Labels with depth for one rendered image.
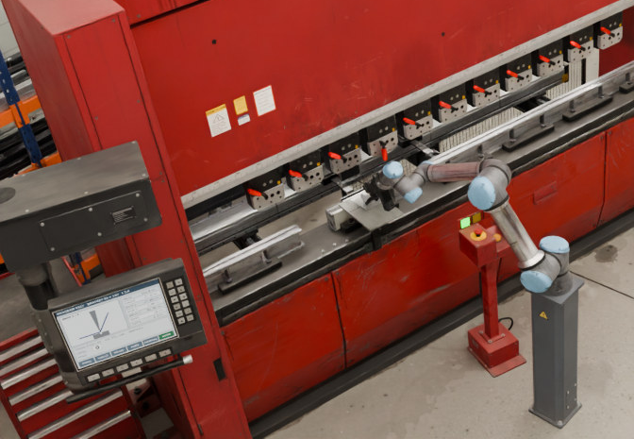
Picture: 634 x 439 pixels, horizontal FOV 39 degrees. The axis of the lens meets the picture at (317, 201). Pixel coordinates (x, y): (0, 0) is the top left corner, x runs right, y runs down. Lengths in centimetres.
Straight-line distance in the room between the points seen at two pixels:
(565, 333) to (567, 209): 113
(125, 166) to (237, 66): 85
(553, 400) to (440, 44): 168
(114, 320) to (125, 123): 68
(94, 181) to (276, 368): 172
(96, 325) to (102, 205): 44
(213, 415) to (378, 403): 89
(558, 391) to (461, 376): 59
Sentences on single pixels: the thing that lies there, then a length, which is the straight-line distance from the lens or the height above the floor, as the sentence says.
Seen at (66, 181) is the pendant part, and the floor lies 195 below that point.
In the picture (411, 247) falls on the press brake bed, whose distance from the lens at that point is 433.
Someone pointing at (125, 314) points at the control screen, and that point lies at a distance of 305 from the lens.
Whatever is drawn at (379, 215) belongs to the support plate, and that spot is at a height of 100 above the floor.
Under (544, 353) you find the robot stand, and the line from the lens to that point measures 412.
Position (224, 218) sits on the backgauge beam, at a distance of 421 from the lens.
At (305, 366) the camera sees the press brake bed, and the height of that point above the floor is 30.
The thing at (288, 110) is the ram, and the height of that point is 157.
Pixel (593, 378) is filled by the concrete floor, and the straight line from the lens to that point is 462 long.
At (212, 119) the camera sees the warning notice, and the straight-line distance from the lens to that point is 358.
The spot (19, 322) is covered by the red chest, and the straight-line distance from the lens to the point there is 404.
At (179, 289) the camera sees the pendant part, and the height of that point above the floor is 151.
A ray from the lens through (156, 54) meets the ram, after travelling 339.
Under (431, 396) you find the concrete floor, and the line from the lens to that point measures 454.
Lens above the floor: 336
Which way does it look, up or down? 35 degrees down
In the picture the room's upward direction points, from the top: 11 degrees counter-clockwise
